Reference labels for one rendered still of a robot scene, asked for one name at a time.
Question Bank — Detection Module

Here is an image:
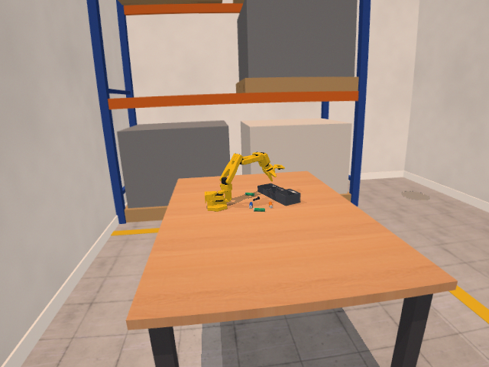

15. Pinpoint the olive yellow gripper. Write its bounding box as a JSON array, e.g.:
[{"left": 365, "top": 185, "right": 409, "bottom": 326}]
[{"left": 262, "top": 164, "right": 285, "bottom": 182}]

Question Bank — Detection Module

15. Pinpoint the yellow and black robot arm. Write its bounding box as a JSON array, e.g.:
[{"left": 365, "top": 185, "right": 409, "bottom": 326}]
[{"left": 206, "top": 152, "right": 270, "bottom": 212}]

